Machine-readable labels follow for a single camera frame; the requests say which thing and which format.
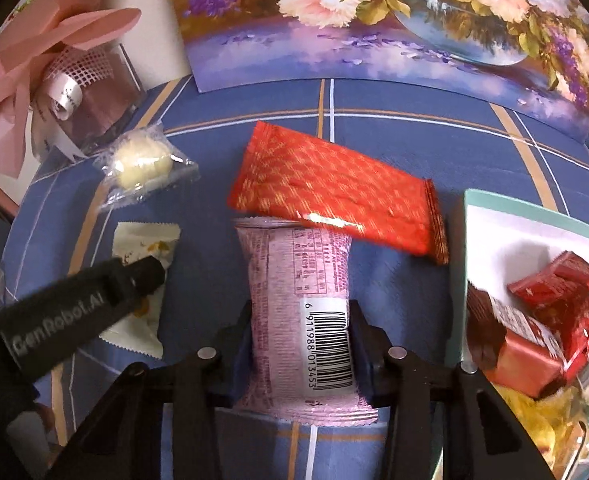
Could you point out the left hand with black glove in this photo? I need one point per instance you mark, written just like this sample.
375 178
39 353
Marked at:
47 416

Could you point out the floral painting canvas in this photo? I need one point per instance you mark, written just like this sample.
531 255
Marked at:
531 56

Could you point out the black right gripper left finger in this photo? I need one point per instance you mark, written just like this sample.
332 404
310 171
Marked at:
121 438

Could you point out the blue plaid tablecloth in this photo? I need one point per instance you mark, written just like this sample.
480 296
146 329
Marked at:
458 143

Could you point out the long red patterned snack bar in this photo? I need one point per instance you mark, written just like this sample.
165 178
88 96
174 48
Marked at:
297 177

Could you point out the white tray with teal rim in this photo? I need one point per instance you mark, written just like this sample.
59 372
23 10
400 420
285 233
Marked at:
496 240

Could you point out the pink purple snack packet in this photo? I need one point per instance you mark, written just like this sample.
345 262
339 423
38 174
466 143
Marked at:
299 289

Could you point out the white packet with orange clover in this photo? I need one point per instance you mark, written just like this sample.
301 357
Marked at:
147 250

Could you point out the small red candy packet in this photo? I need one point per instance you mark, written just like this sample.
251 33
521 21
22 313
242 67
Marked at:
558 297

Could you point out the red brown milk biscuit packet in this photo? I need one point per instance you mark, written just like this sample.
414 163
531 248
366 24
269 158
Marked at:
513 350

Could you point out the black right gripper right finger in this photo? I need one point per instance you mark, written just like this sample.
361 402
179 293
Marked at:
447 419

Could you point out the yellow soft bread packet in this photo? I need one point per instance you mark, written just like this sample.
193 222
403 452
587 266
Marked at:
556 424

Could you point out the pink paper flower bouquet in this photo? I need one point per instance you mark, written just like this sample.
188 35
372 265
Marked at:
57 84

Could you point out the clear white pastry ball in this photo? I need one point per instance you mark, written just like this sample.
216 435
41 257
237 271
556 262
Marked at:
140 163

